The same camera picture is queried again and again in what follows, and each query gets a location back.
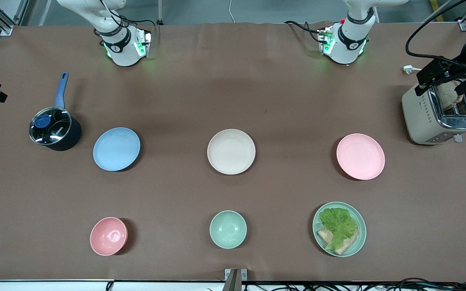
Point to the toasted bread slice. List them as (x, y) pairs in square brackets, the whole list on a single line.
[(447, 97)]

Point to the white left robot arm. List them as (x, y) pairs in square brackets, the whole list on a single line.
[(350, 44)]

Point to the beige and chrome toaster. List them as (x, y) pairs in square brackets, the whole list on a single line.
[(419, 117)]

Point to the white power plug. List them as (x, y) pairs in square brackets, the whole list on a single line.
[(408, 69)]

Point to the glass lid with blue knob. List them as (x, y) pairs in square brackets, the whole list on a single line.
[(53, 128)]

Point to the pink plate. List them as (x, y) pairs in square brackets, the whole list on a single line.
[(360, 157)]

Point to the blue plate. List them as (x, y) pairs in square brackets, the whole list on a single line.
[(116, 149)]

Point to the green plate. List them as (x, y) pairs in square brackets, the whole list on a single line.
[(360, 238)]

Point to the green lettuce leaf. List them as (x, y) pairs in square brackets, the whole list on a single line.
[(338, 224)]

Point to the brown table cover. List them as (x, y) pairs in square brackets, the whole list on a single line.
[(176, 101)]

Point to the pink bowl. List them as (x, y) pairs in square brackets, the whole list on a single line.
[(108, 236)]

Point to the beige plate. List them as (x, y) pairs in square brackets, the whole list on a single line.
[(231, 151)]

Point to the green bowl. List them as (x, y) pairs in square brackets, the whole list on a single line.
[(228, 229)]

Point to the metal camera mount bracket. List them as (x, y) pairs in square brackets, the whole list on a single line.
[(235, 279)]

